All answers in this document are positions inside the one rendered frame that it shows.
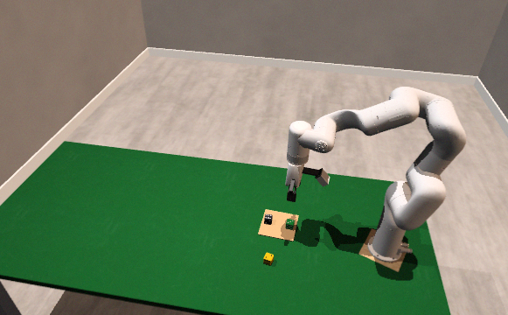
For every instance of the black die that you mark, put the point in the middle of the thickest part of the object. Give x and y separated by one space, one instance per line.
268 219

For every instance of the yellow die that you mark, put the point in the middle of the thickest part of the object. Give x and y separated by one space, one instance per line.
268 259

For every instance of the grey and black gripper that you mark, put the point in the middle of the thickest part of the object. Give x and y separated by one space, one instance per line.
293 179

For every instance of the green die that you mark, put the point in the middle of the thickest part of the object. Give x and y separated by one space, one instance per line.
290 224

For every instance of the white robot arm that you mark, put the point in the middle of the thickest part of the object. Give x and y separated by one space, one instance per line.
408 204

